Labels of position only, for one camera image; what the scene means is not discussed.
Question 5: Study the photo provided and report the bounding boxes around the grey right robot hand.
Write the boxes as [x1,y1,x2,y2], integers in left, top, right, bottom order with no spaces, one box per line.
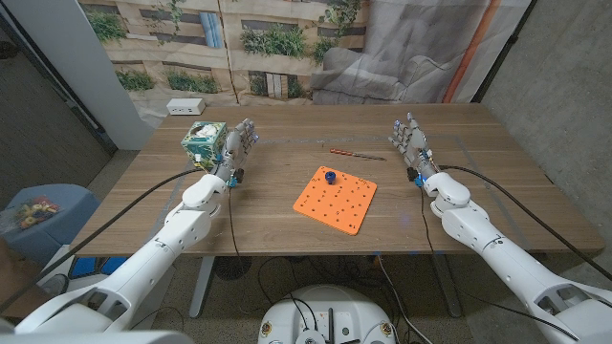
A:
[387,112,439,185]

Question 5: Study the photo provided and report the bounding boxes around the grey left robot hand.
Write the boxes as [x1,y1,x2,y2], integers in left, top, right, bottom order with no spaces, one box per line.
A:
[213,118,260,187]

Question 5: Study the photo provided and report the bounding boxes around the orange square pegboard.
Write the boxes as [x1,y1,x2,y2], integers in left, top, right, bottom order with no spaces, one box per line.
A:
[292,165,379,237]

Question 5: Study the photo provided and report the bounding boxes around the green floral tissue box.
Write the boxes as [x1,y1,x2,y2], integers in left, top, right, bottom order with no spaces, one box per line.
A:
[180,120,229,172]

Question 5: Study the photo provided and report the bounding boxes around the white power strip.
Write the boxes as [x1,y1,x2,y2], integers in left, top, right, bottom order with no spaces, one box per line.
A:
[165,97,207,117]

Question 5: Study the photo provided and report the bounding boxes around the black round disc under table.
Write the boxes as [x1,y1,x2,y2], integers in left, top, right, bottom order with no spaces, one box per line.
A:
[213,256,252,281]

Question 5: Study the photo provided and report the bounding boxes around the printed fabric backdrop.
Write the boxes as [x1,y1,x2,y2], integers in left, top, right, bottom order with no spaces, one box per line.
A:
[78,0,533,128]

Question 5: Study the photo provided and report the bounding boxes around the white table leg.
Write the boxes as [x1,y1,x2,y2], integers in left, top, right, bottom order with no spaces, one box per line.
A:
[188,256,216,319]

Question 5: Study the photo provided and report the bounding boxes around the grey table leg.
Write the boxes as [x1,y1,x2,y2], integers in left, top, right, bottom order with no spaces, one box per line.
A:
[432,253,463,319]

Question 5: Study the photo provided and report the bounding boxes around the blue bin with items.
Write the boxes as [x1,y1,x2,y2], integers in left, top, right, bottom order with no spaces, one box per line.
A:
[0,183,100,267]

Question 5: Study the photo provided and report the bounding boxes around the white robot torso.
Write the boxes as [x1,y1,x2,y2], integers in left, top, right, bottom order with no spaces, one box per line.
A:
[257,284,397,344]

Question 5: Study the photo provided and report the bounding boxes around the white base with blue panels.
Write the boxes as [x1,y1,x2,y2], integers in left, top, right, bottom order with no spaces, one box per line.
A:
[37,244,168,331]

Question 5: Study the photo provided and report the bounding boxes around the clear bag of colourful toys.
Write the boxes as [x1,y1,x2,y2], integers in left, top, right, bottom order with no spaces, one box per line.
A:
[0,194,63,235]

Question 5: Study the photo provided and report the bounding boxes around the grey shoe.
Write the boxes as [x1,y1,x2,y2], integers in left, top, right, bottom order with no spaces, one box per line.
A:
[37,272,71,298]

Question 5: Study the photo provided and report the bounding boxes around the person's brown trouser leg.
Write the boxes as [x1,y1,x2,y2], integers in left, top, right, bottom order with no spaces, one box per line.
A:
[0,238,44,319]

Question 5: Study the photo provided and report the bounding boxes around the thin black left wrist cable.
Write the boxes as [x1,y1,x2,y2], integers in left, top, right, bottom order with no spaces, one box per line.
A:
[227,186,240,258]

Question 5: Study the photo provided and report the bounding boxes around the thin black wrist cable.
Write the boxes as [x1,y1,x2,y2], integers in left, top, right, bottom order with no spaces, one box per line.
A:
[419,186,580,342]
[227,186,240,258]

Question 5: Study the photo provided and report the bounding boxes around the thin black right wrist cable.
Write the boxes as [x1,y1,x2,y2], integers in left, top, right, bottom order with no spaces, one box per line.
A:
[419,186,580,342]

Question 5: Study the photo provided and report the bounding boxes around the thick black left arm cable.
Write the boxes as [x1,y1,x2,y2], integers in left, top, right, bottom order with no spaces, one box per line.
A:
[0,166,207,314]

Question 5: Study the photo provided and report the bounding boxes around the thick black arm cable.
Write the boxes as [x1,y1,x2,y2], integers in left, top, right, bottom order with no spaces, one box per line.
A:
[438,164,612,282]
[0,166,207,314]

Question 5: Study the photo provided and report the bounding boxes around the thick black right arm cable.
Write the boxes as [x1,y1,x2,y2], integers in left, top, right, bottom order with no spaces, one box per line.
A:
[438,164,612,282]

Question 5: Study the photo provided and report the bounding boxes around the white floor cable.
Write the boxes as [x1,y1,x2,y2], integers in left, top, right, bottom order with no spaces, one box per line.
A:
[376,255,425,344]

